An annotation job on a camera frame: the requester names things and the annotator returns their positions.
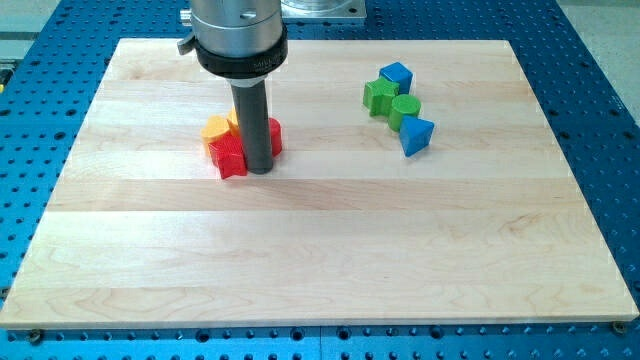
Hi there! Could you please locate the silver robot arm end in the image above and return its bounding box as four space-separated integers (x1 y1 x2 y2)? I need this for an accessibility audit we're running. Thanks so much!
177 0 288 80

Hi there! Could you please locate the orange heart block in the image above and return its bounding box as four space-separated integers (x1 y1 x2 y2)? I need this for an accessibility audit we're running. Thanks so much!
200 115 230 157

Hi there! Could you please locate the wooden board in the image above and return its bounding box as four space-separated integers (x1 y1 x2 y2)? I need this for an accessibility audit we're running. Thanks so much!
1 39 638 329

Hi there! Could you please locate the red star block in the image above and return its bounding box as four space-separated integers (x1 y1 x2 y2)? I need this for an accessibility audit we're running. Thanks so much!
208 134 248 179

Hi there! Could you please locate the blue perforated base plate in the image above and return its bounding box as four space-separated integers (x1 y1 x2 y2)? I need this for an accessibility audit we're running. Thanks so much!
1 0 639 359

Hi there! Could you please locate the yellow block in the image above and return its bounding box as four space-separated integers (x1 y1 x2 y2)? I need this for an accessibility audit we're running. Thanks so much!
226 107 240 137

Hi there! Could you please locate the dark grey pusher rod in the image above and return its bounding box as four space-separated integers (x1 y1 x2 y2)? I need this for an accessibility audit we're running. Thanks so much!
229 77 273 174

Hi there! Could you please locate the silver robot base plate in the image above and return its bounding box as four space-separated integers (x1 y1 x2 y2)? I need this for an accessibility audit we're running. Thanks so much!
281 0 367 22

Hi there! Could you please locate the blue triangle block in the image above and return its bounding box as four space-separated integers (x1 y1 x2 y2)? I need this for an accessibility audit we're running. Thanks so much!
399 115 435 157

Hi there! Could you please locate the red round block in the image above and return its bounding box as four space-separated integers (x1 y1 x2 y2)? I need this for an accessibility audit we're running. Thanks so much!
268 117 282 157

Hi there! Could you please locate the green cylinder block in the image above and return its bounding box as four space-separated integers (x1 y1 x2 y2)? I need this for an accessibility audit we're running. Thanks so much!
387 94 422 132

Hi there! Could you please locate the green star block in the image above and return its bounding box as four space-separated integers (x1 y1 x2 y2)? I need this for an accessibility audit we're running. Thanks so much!
362 77 400 117

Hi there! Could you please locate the blue cube block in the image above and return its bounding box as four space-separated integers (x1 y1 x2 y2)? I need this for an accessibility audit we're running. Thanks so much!
379 62 413 94

